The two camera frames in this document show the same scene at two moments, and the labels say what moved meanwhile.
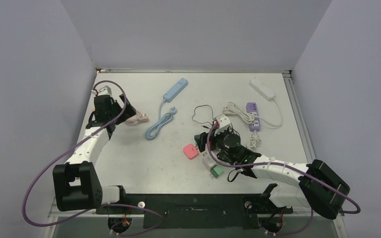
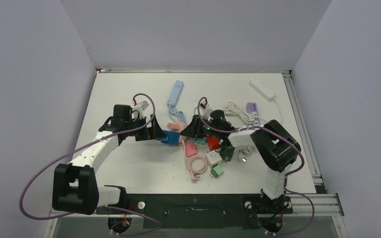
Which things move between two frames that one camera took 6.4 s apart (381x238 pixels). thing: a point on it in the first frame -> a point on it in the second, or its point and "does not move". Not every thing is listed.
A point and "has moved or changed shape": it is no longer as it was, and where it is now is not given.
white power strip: (266, 93) does not move
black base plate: (222, 211) does not move
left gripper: (129, 112) -> (151, 133)
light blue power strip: (175, 90) has moved or changed shape
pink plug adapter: (190, 151) does not move
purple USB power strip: (252, 108) does not move
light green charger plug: (216, 171) does not move
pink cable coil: (140, 117) has moved or changed shape
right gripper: (203, 140) -> (194, 130)
